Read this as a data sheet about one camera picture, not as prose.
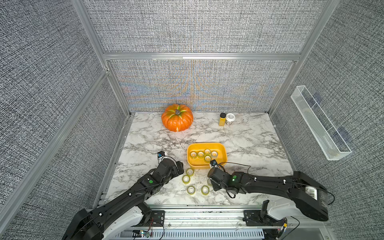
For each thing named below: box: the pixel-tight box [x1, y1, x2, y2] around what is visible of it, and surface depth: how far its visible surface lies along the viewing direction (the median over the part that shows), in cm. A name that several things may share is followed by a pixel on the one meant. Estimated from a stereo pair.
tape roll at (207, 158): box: [204, 155, 212, 163], surface depth 95 cm
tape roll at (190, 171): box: [186, 168, 195, 176], surface depth 90 cm
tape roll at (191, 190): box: [187, 185, 196, 195], surface depth 84 cm
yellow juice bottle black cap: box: [219, 112, 227, 127], surface depth 109 cm
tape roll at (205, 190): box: [201, 185, 210, 196], surface depth 84 cm
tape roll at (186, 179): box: [182, 175, 191, 185], surface depth 87 cm
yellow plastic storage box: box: [187, 142, 228, 170], surface depth 97 cm
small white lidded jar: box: [225, 113, 236, 125], surface depth 112 cm
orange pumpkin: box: [161, 104, 194, 132], surface depth 105 cm
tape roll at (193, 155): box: [190, 151, 197, 159], surface depth 97 cm
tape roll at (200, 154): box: [197, 150, 205, 158], surface depth 97 cm
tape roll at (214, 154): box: [211, 150, 218, 159], surface depth 97 cm
